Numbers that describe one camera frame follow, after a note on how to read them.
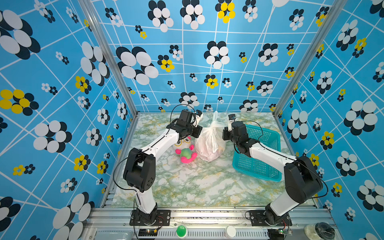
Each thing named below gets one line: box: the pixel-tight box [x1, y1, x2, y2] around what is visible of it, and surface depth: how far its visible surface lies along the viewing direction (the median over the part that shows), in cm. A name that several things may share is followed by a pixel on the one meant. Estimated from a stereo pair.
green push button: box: [176, 225, 188, 239], surface depth 64 cm
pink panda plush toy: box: [174, 136, 198, 164], surface depth 95 cm
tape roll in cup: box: [304, 222, 335, 240], surface depth 63 cm
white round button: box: [224, 225, 237, 238], surface depth 65 cm
